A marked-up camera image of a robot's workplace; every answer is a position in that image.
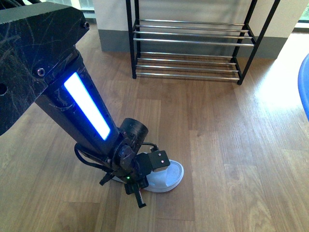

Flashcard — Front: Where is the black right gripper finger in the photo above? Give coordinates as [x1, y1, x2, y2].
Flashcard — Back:
[131, 184, 146, 208]
[99, 173, 113, 186]

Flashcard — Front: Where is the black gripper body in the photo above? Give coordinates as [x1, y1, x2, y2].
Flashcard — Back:
[110, 145, 153, 193]

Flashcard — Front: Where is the light blue slipper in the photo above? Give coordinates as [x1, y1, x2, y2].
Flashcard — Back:
[113, 159, 185, 193]

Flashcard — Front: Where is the black metal shoe rack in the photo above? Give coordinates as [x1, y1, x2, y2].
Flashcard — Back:
[126, 0, 279, 85]

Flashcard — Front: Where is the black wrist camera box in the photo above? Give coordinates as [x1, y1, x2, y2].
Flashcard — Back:
[148, 150, 170, 172]

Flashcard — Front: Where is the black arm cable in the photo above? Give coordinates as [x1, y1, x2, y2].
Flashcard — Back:
[74, 142, 159, 170]

